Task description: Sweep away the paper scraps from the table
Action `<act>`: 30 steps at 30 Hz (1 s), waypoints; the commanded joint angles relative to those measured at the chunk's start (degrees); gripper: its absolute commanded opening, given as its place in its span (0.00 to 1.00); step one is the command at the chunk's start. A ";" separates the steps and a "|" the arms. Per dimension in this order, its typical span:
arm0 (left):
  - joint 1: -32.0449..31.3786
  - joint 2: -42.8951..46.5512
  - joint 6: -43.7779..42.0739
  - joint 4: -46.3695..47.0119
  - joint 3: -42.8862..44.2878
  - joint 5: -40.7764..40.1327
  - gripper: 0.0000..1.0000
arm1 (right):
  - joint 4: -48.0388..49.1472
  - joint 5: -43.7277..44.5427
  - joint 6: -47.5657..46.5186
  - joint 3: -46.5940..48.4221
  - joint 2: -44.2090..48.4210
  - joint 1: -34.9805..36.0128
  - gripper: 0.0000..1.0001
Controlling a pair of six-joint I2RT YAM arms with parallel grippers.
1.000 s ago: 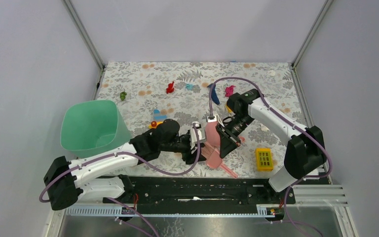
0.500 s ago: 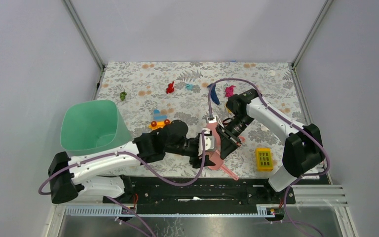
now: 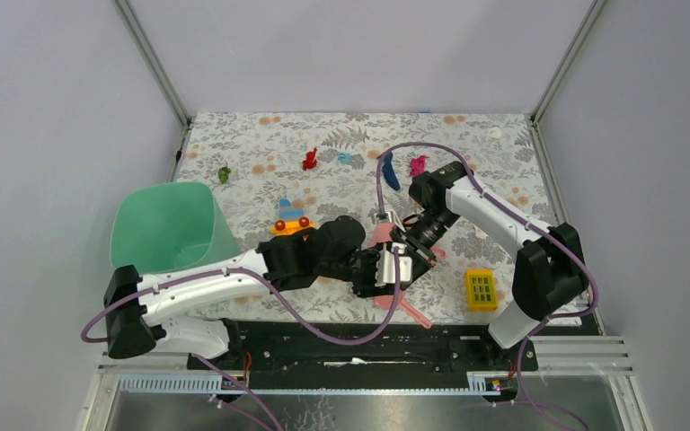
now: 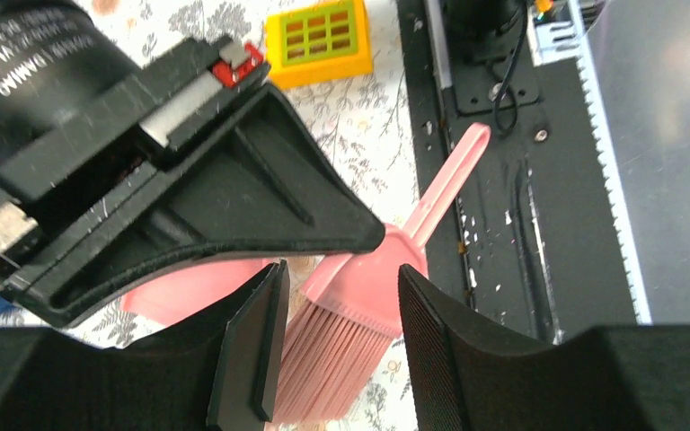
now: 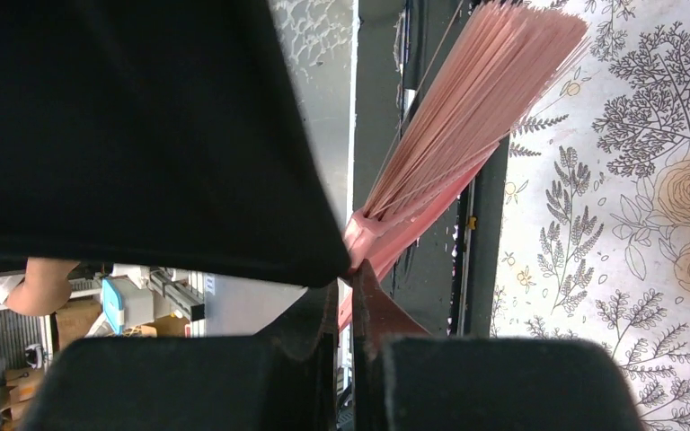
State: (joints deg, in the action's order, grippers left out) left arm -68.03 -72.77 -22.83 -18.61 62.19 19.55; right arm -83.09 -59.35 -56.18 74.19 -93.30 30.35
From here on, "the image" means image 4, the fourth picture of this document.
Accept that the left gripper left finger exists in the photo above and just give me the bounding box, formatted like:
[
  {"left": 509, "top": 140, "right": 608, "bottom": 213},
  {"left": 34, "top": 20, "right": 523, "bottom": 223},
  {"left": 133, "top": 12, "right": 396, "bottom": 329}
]
[{"left": 0, "top": 261, "right": 289, "bottom": 430}]

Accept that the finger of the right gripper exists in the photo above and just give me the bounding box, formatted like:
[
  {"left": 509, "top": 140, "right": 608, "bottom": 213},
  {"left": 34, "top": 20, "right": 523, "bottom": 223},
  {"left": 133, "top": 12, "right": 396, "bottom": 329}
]
[{"left": 1, "top": 84, "right": 385, "bottom": 328}]

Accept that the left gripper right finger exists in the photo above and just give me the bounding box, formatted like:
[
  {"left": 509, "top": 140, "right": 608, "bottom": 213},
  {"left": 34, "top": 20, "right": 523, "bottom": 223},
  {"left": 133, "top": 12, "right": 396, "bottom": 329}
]
[{"left": 398, "top": 265, "right": 690, "bottom": 430}]

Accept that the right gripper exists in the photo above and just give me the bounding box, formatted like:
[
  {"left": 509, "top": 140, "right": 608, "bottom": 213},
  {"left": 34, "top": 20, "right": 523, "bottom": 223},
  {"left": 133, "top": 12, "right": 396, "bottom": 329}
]
[{"left": 0, "top": 1, "right": 266, "bottom": 285}]

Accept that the pink dustpan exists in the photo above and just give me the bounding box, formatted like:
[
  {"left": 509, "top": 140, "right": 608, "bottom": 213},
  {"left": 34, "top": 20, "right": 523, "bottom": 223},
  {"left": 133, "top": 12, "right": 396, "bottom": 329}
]
[{"left": 121, "top": 258, "right": 274, "bottom": 326}]

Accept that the pink brush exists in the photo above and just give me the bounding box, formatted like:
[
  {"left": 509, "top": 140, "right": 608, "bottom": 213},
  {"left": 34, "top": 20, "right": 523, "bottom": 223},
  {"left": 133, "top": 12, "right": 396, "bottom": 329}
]
[{"left": 272, "top": 123, "right": 491, "bottom": 424}]

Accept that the yellow grid block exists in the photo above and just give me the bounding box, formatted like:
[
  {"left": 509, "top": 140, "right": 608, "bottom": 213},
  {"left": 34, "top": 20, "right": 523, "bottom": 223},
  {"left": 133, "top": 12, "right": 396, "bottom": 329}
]
[{"left": 264, "top": 1, "right": 374, "bottom": 90}]

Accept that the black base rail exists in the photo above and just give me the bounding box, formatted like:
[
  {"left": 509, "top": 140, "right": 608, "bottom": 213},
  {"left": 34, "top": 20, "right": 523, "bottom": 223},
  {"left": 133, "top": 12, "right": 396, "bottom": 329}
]
[{"left": 397, "top": 1, "right": 651, "bottom": 343}]

